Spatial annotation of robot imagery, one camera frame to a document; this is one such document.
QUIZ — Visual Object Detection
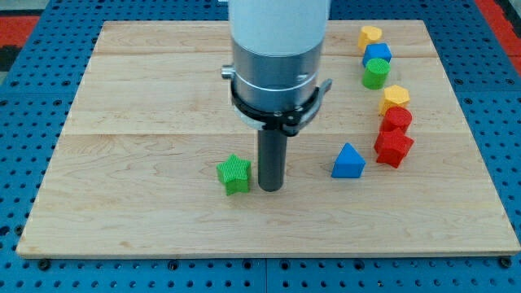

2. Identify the black clamp ring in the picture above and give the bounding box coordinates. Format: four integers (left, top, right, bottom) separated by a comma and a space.
230, 79, 332, 137

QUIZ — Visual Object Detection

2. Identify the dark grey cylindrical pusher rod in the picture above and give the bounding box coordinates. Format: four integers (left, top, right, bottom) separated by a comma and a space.
257, 130, 287, 192

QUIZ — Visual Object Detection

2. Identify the green star block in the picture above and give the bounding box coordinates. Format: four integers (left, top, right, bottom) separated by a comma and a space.
216, 154, 251, 196

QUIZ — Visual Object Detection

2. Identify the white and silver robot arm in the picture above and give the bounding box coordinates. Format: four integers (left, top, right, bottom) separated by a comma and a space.
221, 0, 332, 191

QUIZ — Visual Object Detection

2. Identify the red star block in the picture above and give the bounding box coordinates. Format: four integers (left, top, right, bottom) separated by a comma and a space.
374, 129, 414, 168

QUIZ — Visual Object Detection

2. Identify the blue triangle block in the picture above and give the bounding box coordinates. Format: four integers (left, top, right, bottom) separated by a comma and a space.
331, 142, 366, 178

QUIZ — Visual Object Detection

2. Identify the green cylinder block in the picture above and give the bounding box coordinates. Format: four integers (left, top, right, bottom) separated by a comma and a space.
362, 58, 391, 90

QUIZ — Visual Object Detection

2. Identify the red cylinder block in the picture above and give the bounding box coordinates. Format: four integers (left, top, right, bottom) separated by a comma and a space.
379, 107, 413, 133

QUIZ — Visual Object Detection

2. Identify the yellow hexagon block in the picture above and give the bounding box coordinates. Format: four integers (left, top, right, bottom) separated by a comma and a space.
379, 85, 410, 116

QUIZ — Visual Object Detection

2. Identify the blue pentagon block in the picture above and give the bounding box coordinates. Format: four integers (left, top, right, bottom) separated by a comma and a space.
362, 43, 392, 67

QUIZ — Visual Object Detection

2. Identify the light wooden board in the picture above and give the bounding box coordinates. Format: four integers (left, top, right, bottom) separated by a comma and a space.
16, 20, 520, 259

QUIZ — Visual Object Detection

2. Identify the yellow heart block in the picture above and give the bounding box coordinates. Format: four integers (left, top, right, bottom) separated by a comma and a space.
357, 25, 383, 51

